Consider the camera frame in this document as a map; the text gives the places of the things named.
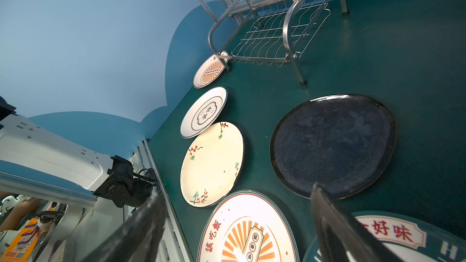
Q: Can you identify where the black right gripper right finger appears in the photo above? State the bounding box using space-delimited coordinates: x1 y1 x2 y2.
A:
311 183 401 262

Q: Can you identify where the orange sunburst plate front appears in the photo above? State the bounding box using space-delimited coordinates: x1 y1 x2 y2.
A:
196 190 300 262

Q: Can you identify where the orange sunburst plate by rack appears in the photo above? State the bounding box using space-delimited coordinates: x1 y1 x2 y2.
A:
192 55 225 89

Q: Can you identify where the steel two-tier dish rack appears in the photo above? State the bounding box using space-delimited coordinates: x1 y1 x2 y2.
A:
199 0 349 86

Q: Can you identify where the white plate with black motif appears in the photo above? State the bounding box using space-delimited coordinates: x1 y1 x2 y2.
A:
180 86 228 139

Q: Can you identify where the orange printed package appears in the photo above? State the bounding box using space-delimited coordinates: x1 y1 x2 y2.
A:
1 218 42 262

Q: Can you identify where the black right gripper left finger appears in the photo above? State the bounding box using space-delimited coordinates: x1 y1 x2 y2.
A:
83 191 167 262

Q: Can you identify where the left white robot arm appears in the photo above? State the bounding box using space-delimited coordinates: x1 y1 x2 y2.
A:
1 99 155 207

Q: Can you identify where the cream floral plate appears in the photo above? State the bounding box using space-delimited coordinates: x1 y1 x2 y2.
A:
180 122 245 207

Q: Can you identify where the green rim Hao Wei plate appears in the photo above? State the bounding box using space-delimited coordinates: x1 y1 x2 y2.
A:
301 210 466 262

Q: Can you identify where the dark blue speckled plate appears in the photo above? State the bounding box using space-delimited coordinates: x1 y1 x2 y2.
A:
270 94 397 199

